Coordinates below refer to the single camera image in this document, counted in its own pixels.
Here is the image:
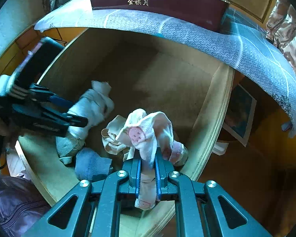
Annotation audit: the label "white sheer sock bundle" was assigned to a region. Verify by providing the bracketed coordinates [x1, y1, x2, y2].
[68, 81, 114, 140]

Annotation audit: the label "white pink cartoon sock bundle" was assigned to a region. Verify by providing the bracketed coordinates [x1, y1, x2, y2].
[117, 109, 182, 210]

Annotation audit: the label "pale green ribbed sock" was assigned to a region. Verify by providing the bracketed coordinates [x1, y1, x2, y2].
[55, 132, 85, 165]

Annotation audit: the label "light blue sock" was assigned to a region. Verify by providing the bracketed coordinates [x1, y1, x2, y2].
[75, 147, 113, 182]

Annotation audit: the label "cream yellow sock bundle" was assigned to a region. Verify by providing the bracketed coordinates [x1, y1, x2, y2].
[174, 144, 189, 167]

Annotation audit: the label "peach sock bundle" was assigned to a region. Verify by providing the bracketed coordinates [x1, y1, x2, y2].
[101, 115, 130, 160]

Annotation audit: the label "dark purple puffer jacket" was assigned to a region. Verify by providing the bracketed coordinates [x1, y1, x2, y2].
[0, 174, 51, 236]

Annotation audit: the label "open wooden drawer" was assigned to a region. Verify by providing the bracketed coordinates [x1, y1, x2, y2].
[14, 27, 235, 237]

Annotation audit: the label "blue patterned tablecloth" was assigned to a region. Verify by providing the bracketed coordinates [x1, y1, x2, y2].
[35, 0, 296, 137]

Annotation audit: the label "dark red metal tin box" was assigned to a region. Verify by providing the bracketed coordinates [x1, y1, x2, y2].
[90, 0, 229, 32]

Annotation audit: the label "brown floral curtain right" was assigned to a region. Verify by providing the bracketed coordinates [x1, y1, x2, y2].
[266, 0, 296, 74]

